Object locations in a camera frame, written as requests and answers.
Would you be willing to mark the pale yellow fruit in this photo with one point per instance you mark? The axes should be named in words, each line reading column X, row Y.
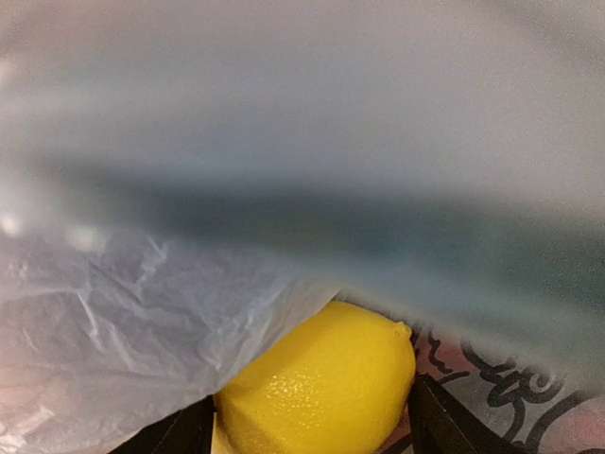
column 338, row 383

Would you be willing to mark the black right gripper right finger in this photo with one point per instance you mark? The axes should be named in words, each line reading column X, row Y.
column 440, row 424

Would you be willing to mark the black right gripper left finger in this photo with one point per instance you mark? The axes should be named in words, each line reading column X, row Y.
column 187, row 431

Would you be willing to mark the light blue plastic bag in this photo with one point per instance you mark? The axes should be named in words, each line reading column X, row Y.
column 183, row 182

